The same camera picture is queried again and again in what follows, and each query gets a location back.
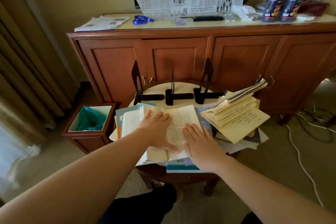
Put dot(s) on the person's left hand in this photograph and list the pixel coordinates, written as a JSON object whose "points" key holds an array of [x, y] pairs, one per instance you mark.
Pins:
{"points": [[156, 132]]}

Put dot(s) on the person's right hand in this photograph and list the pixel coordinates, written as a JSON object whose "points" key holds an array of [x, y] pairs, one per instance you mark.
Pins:
{"points": [[204, 153]]}

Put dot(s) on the grey cover book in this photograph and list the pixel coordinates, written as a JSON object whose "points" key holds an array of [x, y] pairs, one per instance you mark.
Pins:
{"points": [[181, 118]]}

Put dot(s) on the large white teal textbook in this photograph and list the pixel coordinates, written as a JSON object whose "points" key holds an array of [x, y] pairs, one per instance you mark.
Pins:
{"points": [[178, 168]]}

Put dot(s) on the teal orange cover book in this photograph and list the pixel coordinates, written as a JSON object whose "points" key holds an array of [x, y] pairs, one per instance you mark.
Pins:
{"points": [[126, 113]]}

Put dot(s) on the black metal bookend rack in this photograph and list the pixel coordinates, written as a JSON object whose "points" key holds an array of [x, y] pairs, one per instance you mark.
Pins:
{"points": [[181, 96]]}

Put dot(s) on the yellowed blue cover book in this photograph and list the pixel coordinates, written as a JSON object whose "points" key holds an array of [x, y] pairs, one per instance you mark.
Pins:
{"points": [[241, 124]]}

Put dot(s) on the person's left forearm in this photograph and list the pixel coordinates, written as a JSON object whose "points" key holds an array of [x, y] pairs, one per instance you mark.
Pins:
{"points": [[78, 184]]}

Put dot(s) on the person's right forearm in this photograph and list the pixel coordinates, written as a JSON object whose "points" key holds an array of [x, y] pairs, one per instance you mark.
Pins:
{"points": [[262, 192]]}

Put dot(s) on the person's right leg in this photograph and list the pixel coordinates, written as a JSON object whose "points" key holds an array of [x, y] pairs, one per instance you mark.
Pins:
{"points": [[250, 220]]}

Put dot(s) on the white paper sheets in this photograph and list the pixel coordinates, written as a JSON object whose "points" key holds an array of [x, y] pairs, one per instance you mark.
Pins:
{"points": [[236, 149]]}

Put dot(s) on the round wooden table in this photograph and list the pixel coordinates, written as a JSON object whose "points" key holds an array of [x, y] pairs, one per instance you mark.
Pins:
{"points": [[186, 86]]}

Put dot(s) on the green bin liner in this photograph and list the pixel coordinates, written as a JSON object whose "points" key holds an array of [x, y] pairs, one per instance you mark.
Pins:
{"points": [[90, 121]]}

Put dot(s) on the wooden trash bin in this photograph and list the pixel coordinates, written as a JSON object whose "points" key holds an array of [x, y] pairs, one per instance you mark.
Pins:
{"points": [[86, 142]]}

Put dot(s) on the wooden sideboard cabinet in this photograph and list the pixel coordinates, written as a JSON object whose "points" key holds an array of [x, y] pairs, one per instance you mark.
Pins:
{"points": [[113, 69]]}

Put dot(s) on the small lavender packet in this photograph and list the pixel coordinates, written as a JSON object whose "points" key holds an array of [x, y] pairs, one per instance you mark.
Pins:
{"points": [[179, 22]]}

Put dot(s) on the folded newspaper pile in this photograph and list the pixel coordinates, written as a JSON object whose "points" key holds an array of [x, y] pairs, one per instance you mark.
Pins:
{"points": [[102, 23]]}

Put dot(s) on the black remote control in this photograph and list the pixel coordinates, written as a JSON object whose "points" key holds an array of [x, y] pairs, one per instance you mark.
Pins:
{"points": [[208, 18]]}

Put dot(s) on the small clear packet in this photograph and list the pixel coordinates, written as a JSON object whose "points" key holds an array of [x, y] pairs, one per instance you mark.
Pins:
{"points": [[253, 17]]}

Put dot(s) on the white plastic bag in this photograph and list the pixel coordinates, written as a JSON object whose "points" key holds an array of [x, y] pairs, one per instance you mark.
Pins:
{"points": [[242, 11]]}

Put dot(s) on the white sheer curtain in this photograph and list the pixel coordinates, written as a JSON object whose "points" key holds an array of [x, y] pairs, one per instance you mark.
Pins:
{"points": [[10, 153]]}

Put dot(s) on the beige curtain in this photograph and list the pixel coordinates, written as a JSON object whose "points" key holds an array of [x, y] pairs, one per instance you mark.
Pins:
{"points": [[26, 48]]}

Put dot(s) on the small white box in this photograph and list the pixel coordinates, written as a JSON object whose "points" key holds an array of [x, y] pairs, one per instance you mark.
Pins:
{"points": [[305, 17]]}

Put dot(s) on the dark red bag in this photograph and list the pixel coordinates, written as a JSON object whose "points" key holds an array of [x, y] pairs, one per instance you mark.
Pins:
{"points": [[315, 7]]}

